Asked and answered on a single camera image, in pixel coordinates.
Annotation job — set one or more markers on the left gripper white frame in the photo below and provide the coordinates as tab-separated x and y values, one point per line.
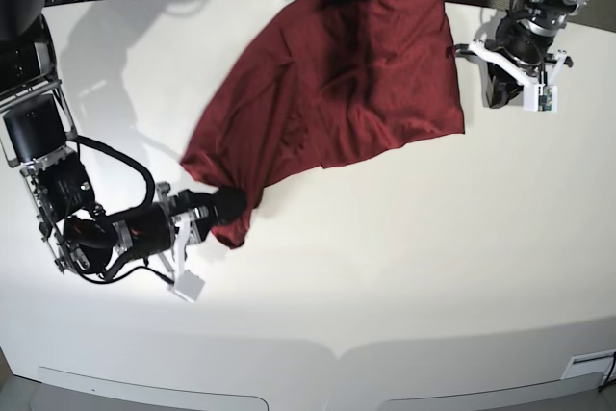
507	78

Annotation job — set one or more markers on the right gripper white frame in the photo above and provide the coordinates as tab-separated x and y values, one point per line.
191	215

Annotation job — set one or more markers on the dark red long-sleeve shirt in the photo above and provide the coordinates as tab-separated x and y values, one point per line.
326	83

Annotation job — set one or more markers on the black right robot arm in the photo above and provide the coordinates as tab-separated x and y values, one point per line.
44	145

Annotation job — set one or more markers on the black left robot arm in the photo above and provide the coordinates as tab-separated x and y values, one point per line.
518	57

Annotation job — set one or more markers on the white label plate on table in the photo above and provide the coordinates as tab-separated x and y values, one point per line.
585	364

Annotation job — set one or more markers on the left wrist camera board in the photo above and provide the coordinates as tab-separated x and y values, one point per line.
540	98

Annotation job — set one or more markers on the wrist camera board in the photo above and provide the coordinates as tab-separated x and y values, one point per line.
187	286
540	98

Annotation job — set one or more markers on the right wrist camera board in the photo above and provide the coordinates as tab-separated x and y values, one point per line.
187	286

